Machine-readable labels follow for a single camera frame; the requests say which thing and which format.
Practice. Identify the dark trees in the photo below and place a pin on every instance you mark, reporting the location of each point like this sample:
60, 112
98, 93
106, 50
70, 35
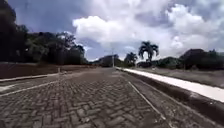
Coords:
200, 59

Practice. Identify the grass verge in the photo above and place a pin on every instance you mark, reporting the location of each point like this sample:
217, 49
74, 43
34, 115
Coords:
200, 77

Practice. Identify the pale concrete footpath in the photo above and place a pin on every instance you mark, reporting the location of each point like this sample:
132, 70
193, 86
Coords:
186, 85

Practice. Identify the short pale post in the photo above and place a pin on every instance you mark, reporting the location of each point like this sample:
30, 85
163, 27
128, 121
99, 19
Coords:
59, 70

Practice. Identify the row of trees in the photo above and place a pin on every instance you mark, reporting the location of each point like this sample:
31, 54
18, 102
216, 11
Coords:
43, 50

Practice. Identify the pale concrete kerb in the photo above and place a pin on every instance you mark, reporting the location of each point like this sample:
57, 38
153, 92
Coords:
20, 78

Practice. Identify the small palm tree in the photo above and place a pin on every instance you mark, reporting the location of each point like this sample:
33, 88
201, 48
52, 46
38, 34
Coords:
130, 58

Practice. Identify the grey brick paver road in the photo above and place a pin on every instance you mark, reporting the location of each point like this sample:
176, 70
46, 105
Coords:
93, 106

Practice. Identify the tall palm tree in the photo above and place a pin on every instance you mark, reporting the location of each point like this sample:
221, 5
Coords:
148, 48

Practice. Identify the dark kerb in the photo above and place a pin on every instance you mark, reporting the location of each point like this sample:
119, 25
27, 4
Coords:
200, 101

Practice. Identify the thin pole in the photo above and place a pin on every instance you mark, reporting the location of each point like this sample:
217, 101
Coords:
113, 61

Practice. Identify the white painted line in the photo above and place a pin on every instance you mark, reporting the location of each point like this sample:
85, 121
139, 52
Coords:
30, 88
146, 100

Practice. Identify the distant trees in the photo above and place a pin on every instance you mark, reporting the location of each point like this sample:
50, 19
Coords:
106, 60

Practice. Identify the brown earth bank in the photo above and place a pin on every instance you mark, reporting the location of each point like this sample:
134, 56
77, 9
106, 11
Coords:
26, 70

